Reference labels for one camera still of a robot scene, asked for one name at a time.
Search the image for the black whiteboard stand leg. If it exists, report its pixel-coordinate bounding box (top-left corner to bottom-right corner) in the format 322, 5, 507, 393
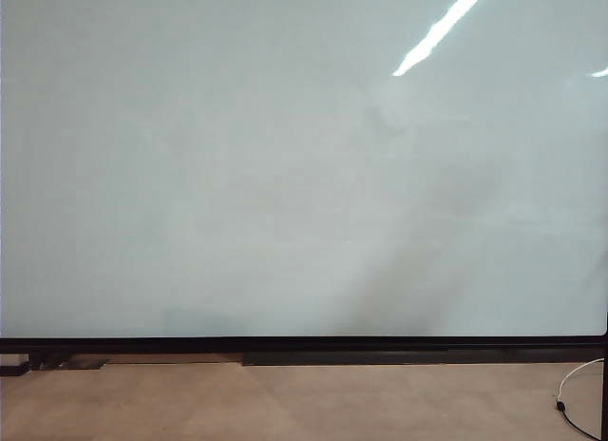
602, 334, 608, 441

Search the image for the white box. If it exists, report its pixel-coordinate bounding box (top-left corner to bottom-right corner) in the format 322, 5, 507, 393
0, 353, 30, 377

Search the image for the glass whiteboard black frame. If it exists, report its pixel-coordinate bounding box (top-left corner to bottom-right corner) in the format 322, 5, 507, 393
0, 0, 608, 355

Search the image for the black metal stand frame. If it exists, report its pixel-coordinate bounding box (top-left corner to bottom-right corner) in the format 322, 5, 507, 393
27, 353, 109, 372

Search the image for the white cable black switch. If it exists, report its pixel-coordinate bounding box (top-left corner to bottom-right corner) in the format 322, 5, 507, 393
553, 357, 607, 441

